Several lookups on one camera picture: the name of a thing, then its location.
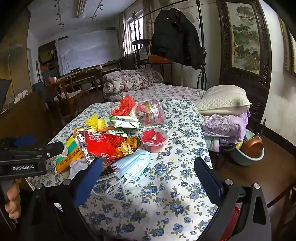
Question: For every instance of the white covered cabinet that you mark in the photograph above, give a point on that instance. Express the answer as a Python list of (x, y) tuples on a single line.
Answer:
[(87, 51)]

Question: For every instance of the red foil snack bag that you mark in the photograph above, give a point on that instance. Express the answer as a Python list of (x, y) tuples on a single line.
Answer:
[(101, 143)]

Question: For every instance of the copper pan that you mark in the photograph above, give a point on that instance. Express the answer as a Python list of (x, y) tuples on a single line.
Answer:
[(252, 147)]

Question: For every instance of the pale floral bed sheet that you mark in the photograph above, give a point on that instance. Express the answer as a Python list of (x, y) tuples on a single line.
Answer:
[(171, 91)]

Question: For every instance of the dark bookshelf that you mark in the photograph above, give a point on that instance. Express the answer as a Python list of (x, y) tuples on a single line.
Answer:
[(47, 60)]

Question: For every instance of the pastel folded clothes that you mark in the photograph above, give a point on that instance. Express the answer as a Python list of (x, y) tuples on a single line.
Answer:
[(212, 143)]

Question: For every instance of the red plastic basket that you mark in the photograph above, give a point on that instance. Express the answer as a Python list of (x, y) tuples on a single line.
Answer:
[(231, 220)]

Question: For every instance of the yellow green cardboard box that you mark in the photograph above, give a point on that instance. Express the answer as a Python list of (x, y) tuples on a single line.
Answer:
[(67, 157)]

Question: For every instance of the white quilted pillow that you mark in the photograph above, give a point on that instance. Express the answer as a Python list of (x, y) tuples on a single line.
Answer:
[(222, 98)]

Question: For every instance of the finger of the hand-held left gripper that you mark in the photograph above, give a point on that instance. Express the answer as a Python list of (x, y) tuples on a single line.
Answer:
[(24, 140), (55, 148)]

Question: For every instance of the folded floral quilt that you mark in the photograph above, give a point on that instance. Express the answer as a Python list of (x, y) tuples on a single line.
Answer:
[(131, 81)]

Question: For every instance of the pink cup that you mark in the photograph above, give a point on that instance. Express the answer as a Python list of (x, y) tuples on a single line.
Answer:
[(52, 80)]

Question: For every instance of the blue face mask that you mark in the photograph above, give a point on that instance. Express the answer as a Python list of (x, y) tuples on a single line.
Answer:
[(131, 164)]

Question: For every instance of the paper wrapper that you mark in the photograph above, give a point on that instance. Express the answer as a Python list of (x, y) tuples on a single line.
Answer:
[(115, 131)]

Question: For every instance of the clear container with red paper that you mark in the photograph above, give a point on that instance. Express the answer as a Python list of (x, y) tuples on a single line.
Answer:
[(153, 139)]

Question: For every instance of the wooden chair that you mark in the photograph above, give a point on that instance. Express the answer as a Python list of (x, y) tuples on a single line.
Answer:
[(279, 195), (69, 92)]

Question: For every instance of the white plastic bag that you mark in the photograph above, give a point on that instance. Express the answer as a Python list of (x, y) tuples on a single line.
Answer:
[(77, 166)]

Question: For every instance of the folding screen with painting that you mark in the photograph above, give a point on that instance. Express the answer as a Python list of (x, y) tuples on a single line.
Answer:
[(245, 34)]

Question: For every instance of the blue floral bedsheet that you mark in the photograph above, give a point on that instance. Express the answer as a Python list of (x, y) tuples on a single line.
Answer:
[(161, 185)]

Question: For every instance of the black iron coat rack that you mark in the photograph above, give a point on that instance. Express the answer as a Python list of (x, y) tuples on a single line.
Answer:
[(200, 76)]

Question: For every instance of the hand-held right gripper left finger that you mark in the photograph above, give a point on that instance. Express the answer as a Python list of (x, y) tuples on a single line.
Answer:
[(91, 178)]

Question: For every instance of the purple blanket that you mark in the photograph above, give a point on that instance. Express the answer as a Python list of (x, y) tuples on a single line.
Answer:
[(222, 127)]

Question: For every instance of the yellow pompom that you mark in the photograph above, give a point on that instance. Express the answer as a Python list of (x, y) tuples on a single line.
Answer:
[(94, 122)]

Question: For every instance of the green white packet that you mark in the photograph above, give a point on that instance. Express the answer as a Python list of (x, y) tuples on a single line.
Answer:
[(124, 121)]

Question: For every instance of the black chair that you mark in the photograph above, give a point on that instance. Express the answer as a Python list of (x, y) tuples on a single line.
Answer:
[(140, 42)]

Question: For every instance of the black jacket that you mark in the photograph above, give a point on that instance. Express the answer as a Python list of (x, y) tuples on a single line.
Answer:
[(175, 37)]

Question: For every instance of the orange side table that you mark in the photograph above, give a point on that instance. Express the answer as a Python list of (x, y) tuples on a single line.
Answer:
[(159, 59)]

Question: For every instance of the wooden desk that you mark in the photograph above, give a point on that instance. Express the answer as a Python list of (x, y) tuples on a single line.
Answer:
[(81, 75)]

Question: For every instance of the light blue basin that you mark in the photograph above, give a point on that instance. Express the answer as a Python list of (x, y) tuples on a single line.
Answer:
[(245, 160)]

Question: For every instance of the person's left hand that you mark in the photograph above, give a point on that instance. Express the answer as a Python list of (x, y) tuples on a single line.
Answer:
[(13, 199)]

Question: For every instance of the window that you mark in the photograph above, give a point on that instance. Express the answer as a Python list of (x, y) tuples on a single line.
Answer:
[(134, 30)]

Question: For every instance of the white electric fan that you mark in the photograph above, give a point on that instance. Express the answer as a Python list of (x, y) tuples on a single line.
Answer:
[(193, 17)]

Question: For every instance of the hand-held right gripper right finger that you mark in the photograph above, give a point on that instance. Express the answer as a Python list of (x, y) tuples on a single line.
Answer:
[(209, 180)]

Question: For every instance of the clear bag of red packets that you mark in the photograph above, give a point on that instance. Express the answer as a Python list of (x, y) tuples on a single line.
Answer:
[(151, 113)]

